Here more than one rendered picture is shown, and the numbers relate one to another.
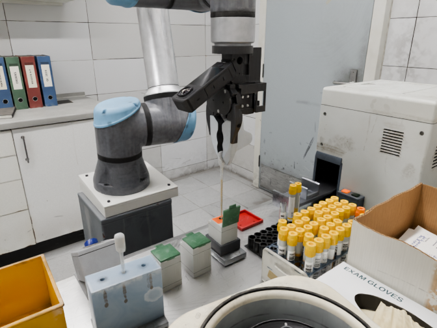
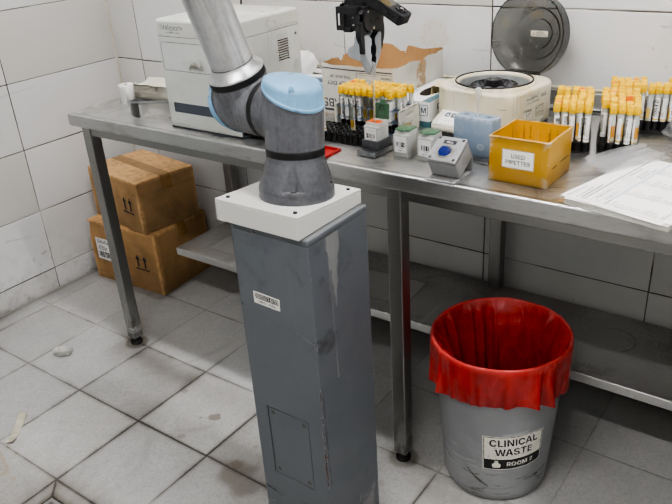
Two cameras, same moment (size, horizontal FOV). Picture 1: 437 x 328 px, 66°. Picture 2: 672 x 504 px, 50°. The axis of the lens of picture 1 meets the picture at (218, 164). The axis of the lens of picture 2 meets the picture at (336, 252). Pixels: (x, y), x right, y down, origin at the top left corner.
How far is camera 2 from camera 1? 1.97 m
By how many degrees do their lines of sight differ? 94
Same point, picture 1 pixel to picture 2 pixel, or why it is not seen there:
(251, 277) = not seen: hidden behind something
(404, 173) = (294, 68)
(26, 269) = (501, 143)
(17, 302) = (509, 168)
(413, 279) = (412, 78)
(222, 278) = not seen: hidden behind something
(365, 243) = (399, 77)
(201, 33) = not seen: outside the picture
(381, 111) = (272, 27)
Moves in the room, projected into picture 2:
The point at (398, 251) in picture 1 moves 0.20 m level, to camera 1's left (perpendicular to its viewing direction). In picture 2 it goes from (409, 68) to (439, 83)
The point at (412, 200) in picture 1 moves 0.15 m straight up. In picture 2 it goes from (330, 73) to (327, 18)
